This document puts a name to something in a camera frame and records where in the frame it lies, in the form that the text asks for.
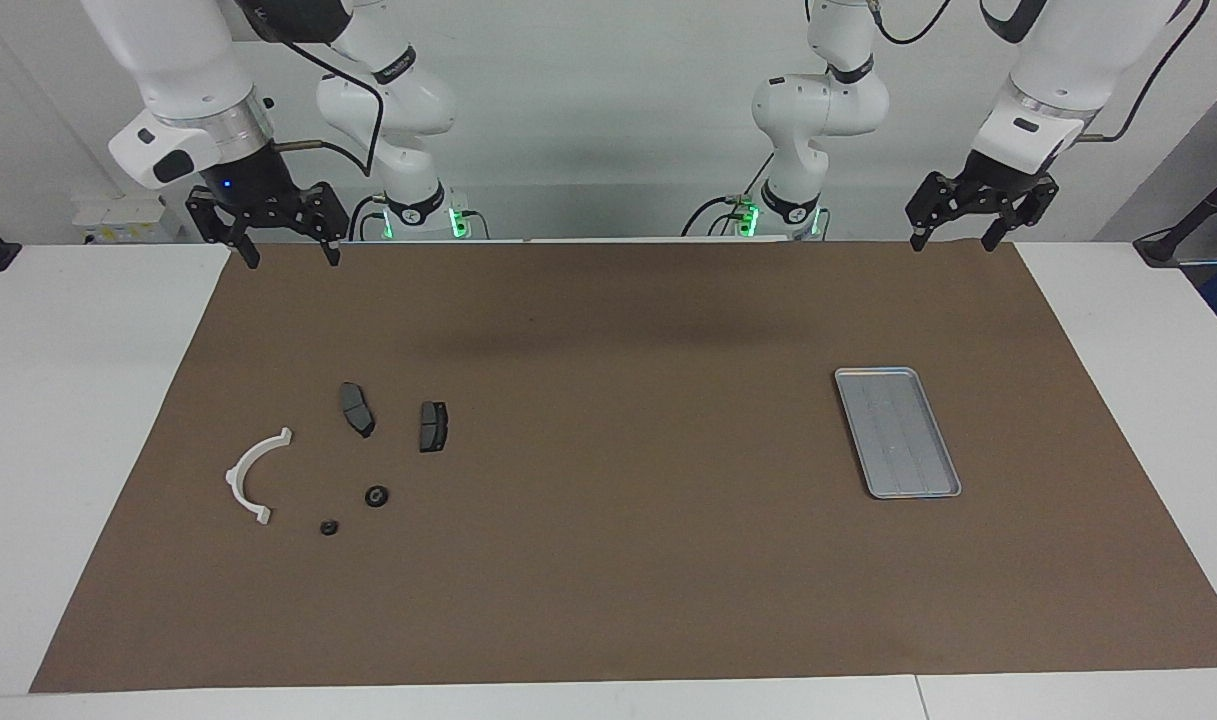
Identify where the curved dark brake pad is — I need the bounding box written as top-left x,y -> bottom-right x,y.
339,382 -> 377,439

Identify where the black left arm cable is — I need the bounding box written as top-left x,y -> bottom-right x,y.
868,0 -> 1214,141

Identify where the brown table mat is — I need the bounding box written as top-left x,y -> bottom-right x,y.
28,240 -> 1217,694

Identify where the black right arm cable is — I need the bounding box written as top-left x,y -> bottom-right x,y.
248,0 -> 385,179

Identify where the rectangular dark brake pad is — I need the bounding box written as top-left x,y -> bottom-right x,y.
418,400 -> 452,454

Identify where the black base cable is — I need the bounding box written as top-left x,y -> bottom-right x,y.
348,195 -> 389,241
681,150 -> 779,238

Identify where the white half-ring bracket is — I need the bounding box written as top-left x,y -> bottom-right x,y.
225,427 -> 294,526

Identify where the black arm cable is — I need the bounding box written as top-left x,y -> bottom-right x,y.
248,0 -> 385,179
868,0 -> 1214,141

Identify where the silver metal tray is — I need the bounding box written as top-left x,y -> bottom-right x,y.
834,367 -> 963,500

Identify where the black slanted stand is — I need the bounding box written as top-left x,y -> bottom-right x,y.
1133,160 -> 1217,266

